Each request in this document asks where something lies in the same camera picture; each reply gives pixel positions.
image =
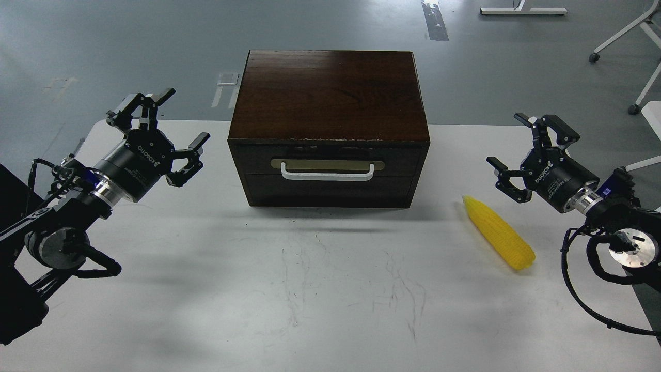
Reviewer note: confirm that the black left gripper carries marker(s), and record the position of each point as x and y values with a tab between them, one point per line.
144	155

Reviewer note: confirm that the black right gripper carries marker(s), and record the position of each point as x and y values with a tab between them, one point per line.
559	178

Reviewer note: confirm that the yellow corn cob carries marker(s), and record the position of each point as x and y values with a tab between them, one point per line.
515	251

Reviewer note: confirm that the wooden drawer with white handle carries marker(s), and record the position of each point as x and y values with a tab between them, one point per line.
329	176

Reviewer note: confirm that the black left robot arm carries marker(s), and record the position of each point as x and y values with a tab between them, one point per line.
47	241

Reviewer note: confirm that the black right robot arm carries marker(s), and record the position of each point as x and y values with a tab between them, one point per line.
627	252

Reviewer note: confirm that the dark wooden drawer cabinet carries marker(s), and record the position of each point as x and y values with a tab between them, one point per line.
352	98

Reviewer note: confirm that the white table base bar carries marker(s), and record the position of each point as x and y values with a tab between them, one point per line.
522	8

